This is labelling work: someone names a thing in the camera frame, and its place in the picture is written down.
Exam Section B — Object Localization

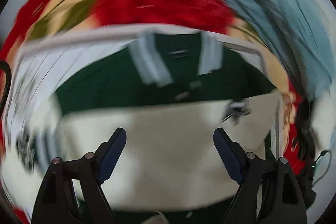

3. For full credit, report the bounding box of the green white varsity jacket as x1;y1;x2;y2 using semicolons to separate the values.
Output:
2;31;283;217

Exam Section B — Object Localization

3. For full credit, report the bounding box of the black garment on bed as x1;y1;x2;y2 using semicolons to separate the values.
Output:
292;98;316;160

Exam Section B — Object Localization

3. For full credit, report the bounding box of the white grid patterned sheet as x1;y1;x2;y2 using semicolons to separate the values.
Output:
3;24;282;168

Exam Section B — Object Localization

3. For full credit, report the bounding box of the blue quilt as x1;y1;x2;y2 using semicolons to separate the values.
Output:
224;0;335;100

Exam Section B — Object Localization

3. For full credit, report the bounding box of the red floral blanket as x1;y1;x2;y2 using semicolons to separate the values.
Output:
1;0;306;174

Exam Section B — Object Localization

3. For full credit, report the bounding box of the black cable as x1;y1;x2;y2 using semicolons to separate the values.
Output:
0;60;13;117

